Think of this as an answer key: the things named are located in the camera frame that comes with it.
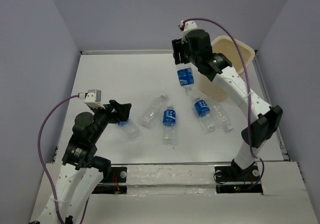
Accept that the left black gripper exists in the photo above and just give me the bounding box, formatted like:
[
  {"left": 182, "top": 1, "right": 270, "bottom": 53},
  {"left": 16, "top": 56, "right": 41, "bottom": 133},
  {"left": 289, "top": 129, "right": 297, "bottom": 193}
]
[{"left": 90, "top": 99, "right": 132, "bottom": 142}]

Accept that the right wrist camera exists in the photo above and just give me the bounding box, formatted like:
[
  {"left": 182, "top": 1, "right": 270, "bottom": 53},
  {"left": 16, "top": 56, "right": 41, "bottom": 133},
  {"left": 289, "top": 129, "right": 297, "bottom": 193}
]
[{"left": 178, "top": 20, "right": 198, "bottom": 32}]

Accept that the center blue label bottle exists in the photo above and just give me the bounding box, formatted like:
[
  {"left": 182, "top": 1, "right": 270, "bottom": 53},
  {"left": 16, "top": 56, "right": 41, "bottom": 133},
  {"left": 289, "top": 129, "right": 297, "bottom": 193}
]
[{"left": 162, "top": 104, "right": 177, "bottom": 144}]

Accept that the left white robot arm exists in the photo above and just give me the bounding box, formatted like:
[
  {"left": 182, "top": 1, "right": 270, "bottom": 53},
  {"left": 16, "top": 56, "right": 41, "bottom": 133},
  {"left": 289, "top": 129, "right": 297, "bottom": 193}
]
[{"left": 34, "top": 100, "right": 132, "bottom": 224}]

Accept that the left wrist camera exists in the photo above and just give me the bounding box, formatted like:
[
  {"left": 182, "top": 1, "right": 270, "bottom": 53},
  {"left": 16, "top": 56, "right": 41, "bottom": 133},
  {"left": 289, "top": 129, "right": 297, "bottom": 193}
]
[{"left": 84, "top": 89, "right": 105, "bottom": 109}]

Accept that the beige plastic bin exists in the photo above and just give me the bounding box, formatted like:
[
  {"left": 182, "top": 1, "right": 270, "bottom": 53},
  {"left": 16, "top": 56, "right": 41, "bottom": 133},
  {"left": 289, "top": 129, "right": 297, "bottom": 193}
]
[{"left": 199, "top": 35, "right": 255, "bottom": 101}]

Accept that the purple cable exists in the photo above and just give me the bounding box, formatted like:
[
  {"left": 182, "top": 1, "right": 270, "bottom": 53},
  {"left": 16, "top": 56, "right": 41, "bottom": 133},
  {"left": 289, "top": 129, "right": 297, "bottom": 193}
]
[
  {"left": 183, "top": 18, "right": 265, "bottom": 187},
  {"left": 37, "top": 94, "right": 90, "bottom": 224}
]

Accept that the right blue label bottle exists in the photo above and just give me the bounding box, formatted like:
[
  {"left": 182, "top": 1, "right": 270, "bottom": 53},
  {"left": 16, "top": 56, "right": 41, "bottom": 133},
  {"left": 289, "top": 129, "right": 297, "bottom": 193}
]
[{"left": 193, "top": 97, "right": 216, "bottom": 133}]

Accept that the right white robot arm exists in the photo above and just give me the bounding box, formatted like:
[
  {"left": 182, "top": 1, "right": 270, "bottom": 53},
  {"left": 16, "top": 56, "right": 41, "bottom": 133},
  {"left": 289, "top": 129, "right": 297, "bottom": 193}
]
[{"left": 171, "top": 28, "right": 283, "bottom": 180}]

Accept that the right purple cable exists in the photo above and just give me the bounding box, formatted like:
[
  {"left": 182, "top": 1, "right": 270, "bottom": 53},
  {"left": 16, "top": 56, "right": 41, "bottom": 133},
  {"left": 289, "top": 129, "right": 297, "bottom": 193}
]
[{"left": 183, "top": 18, "right": 265, "bottom": 187}]

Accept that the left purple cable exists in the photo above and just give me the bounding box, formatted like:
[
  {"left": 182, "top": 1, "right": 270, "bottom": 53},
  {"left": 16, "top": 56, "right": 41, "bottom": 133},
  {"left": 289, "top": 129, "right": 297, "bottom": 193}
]
[{"left": 37, "top": 94, "right": 90, "bottom": 224}]

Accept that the clear unlabeled bottle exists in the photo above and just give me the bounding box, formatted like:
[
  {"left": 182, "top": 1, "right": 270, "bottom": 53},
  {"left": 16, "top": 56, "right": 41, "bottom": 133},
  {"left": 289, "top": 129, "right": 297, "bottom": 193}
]
[
  {"left": 208, "top": 97, "right": 233, "bottom": 132},
  {"left": 139, "top": 95, "right": 168, "bottom": 129}
]

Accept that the small blue label bottle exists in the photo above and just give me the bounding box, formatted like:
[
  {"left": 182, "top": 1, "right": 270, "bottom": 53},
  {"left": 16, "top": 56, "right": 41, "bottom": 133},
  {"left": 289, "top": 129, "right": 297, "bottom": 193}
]
[{"left": 176, "top": 63, "right": 195, "bottom": 96}]

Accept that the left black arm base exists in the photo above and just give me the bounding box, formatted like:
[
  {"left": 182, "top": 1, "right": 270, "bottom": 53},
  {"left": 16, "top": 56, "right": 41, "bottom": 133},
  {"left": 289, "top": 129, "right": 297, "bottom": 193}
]
[{"left": 92, "top": 166, "right": 128, "bottom": 195}]

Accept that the leftmost blue label bottle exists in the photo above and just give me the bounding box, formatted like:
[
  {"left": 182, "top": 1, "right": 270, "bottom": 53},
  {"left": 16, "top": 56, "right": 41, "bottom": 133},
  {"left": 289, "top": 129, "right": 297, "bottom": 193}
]
[{"left": 117, "top": 119, "right": 141, "bottom": 141}]

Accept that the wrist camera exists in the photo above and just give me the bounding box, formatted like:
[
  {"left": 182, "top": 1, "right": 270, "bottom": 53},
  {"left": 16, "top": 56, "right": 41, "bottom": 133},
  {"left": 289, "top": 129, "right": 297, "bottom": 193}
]
[
  {"left": 84, "top": 89, "right": 105, "bottom": 109},
  {"left": 178, "top": 20, "right": 198, "bottom": 32}
]

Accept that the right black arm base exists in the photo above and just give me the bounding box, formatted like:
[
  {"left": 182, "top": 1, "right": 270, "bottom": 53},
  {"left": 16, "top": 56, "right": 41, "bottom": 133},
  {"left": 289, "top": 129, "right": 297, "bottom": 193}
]
[{"left": 213, "top": 165, "right": 263, "bottom": 194}]

